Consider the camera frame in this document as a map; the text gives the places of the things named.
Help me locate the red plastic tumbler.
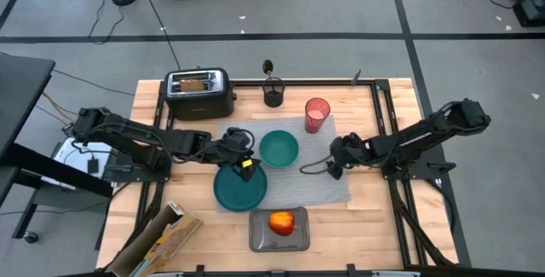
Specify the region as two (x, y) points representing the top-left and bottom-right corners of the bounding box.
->
(303, 96), (332, 135)

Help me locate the white box under desk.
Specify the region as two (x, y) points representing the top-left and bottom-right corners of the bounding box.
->
(40, 136), (117, 191)

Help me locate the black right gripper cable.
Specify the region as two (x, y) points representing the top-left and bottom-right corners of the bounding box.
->
(299, 154), (334, 176)

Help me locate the black desk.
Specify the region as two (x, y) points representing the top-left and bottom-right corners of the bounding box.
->
(0, 52), (114, 240)

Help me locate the grey woven placemat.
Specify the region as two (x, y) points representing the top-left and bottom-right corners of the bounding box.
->
(215, 114), (352, 215)

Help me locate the red apple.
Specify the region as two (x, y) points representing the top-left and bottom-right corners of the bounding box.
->
(267, 211), (296, 238)

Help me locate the purple yellow cereal box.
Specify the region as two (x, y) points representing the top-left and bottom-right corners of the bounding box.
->
(104, 200), (204, 277)

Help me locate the black two-slot toaster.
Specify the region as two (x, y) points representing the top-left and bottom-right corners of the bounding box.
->
(163, 67), (237, 122)

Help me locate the thin black floor cable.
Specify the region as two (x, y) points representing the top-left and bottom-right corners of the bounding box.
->
(86, 0), (126, 46)

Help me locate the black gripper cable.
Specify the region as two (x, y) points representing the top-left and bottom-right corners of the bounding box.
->
(232, 127), (257, 151)
(299, 154), (334, 176)

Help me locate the black equipment case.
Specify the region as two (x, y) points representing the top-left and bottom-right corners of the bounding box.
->
(512, 0), (545, 29)

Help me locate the long black floor cable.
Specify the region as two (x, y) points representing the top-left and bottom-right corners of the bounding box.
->
(135, 0), (183, 72)

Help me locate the brown toast slice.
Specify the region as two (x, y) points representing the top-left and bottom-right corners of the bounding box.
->
(179, 78), (207, 93)

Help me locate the teal bowl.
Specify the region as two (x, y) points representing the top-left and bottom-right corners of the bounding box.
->
(258, 129), (301, 170)

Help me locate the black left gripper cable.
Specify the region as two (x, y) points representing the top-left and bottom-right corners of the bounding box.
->
(232, 127), (257, 151)

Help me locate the black aluminium frame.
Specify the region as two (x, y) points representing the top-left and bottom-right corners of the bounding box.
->
(96, 78), (473, 277)

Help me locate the black utensil cup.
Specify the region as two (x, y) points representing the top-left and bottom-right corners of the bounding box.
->
(261, 76), (286, 109)

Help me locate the yellow cable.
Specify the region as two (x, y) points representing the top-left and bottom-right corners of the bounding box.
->
(41, 90), (78, 124)

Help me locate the dark teal plate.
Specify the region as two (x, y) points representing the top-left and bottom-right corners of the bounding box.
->
(212, 164), (269, 214)

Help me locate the grey plastic tray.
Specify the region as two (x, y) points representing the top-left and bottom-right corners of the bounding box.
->
(248, 205), (312, 254)

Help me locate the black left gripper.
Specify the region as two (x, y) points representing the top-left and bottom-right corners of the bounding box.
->
(211, 126), (263, 183)

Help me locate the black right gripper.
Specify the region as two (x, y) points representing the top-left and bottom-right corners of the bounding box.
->
(324, 131), (373, 181)

